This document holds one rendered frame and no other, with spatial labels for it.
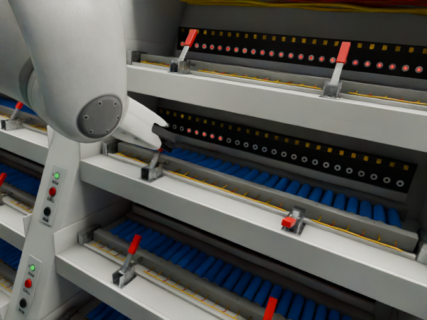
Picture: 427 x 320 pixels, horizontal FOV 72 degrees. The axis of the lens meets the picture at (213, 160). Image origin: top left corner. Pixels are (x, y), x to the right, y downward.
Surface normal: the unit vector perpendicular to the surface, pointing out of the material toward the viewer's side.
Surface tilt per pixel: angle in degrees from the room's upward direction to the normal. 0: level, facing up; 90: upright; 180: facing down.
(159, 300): 20
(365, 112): 110
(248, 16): 90
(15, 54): 105
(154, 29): 90
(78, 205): 90
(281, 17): 90
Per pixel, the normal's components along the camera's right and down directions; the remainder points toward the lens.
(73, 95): 0.45, 0.62
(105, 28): 0.83, 0.25
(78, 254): 0.11, -0.94
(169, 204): -0.47, 0.25
